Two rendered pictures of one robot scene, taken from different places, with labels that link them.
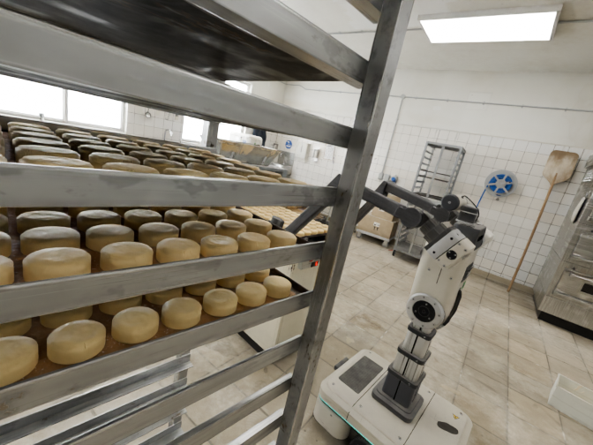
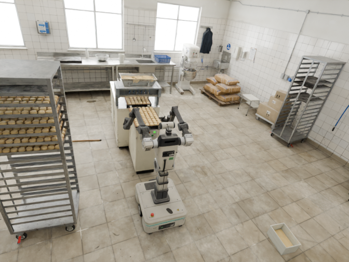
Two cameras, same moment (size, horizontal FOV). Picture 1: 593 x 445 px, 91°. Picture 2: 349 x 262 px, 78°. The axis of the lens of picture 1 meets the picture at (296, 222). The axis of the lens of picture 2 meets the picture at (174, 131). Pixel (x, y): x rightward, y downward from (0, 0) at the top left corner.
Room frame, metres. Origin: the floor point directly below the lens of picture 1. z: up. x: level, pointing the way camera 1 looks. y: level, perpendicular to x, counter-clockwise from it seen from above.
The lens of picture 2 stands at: (-0.44, -1.61, 2.41)
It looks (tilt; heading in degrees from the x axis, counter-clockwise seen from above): 31 degrees down; 27
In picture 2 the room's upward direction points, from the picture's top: 8 degrees clockwise
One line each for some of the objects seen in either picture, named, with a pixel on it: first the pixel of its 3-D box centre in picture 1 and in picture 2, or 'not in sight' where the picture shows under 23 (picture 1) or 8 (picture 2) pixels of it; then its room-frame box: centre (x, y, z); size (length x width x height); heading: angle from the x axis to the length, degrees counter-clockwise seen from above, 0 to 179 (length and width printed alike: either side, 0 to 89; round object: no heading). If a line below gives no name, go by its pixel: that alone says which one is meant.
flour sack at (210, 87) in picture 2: not in sight; (216, 88); (5.63, 0.26, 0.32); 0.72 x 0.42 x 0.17; 60
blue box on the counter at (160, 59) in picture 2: not in sight; (162, 59); (4.93, 1.81, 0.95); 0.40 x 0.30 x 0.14; 149
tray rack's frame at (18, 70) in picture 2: not in sight; (34, 157); (0.38, 0.30, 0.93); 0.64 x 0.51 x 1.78; 137
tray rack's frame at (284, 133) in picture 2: (428, 203); (303, 102); (4.60, -1.97, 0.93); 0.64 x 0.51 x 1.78; 149
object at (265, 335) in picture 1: (266, 276); (142, 139); (1.90, 0.13, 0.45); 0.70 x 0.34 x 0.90; 50
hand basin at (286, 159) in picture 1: (283, 163); (222, 61); (6.61, 0.56, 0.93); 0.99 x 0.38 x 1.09; 56
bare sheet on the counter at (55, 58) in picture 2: not in sight; (67, 58); (2.87, 3.18, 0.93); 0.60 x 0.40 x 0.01; 147
